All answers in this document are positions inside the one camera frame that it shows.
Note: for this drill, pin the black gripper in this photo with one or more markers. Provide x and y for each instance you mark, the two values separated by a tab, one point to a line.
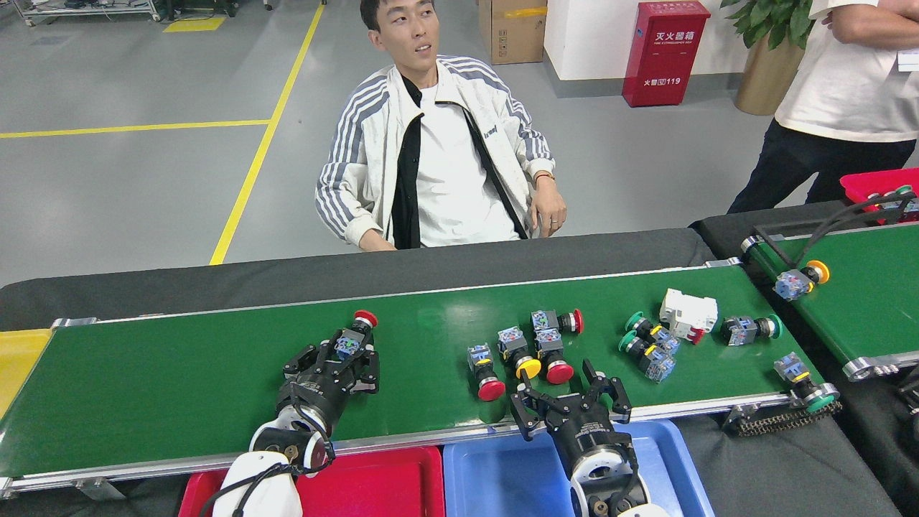
316	402
589	431

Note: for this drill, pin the red mushroom push button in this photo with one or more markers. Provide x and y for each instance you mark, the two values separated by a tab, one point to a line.
559	373
492	390
567	322
366	318

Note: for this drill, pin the yellow push button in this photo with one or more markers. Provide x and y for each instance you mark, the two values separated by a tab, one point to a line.
790	285
529	368

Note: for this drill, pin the green push button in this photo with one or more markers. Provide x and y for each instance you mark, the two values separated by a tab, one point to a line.
657	334
657	362
743	330
790	368

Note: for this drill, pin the white circuit breaker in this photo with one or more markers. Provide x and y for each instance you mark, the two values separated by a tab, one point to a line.
686	310

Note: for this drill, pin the blue plastic tray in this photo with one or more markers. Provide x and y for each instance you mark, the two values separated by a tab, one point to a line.
502	481

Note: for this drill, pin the red plastic tray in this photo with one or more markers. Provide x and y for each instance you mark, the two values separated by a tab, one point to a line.
373	481

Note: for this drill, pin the long green conveyor belt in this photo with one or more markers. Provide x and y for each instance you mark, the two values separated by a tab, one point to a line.
179	388

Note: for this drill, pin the yellow plastic tray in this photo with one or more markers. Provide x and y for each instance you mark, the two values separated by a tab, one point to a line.
18	366

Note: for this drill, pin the short green conveyor belt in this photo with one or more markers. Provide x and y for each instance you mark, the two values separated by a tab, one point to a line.
876	301

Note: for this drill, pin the seated person's right hand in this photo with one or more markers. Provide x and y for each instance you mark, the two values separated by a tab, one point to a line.
375	243

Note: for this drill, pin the seated person's left hand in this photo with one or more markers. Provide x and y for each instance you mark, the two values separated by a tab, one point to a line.
549	212

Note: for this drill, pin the seated person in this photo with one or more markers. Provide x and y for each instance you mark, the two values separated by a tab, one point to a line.
445	165

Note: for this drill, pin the red fire extinguisher box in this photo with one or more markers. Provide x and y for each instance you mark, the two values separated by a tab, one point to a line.
664	57

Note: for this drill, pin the red parts bin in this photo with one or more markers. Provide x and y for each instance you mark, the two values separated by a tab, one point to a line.
861	183

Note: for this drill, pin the tan plant pot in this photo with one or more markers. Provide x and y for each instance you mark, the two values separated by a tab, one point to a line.
764	82

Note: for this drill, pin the brown cardboard box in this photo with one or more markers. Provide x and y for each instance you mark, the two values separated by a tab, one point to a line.
513	32

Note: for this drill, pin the standing person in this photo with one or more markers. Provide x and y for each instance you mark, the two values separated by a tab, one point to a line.
847	86

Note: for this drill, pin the green leafy plant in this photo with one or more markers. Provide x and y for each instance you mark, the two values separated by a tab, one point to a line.
772	21

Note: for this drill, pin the metal rack on wheels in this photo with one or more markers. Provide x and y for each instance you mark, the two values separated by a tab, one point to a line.
86	8

